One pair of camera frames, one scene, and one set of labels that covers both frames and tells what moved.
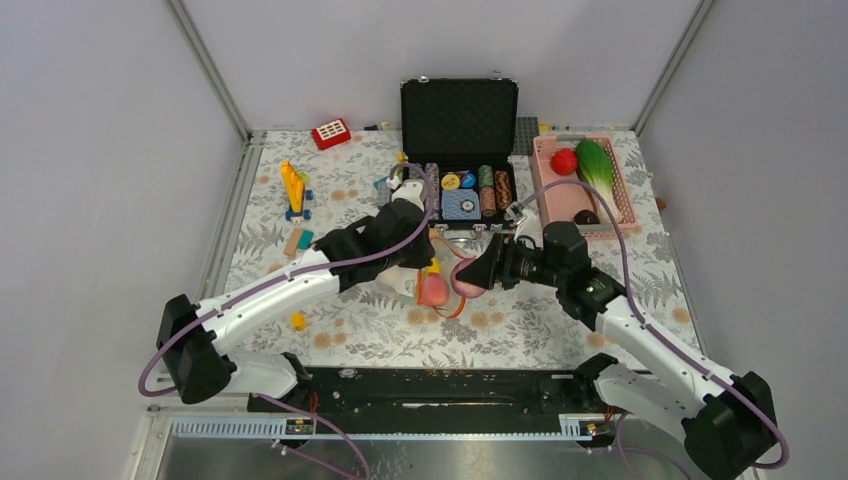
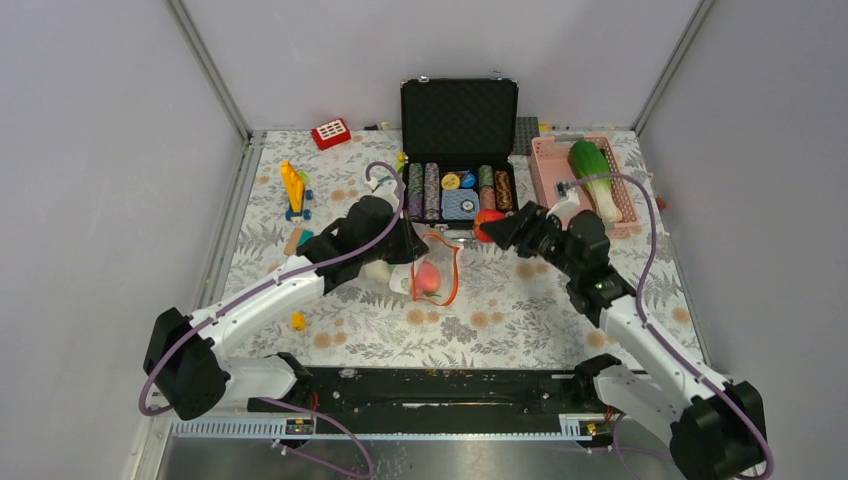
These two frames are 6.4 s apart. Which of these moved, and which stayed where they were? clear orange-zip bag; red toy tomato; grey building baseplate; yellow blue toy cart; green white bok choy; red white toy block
Moved: clear orange-zip bag; red toy tomato
Stayed: yellow blue toy cart; red white toy block; green white bok choy; grey building baseplate
